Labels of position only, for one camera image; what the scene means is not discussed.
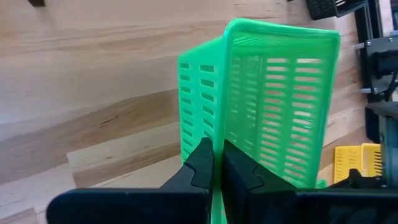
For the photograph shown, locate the yellow slotted plastic basket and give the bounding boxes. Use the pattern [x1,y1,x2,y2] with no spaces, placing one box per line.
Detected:
[333,142,383,184]

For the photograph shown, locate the green slotted plastic basket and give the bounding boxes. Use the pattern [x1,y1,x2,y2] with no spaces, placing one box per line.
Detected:
[177,17,341,224]

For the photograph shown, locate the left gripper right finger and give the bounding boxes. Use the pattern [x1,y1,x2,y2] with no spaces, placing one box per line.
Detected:
[220,139,398,224]

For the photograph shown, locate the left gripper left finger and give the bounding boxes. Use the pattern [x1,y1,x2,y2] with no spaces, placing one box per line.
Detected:
[45,137,216,224]

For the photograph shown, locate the black slotted plastic basket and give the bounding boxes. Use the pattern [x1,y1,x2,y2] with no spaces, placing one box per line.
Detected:
[305,0,369,21]

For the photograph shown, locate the black aluminium frame rails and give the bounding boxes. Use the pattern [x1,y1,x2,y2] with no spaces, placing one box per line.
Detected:
[354,0,384,103]

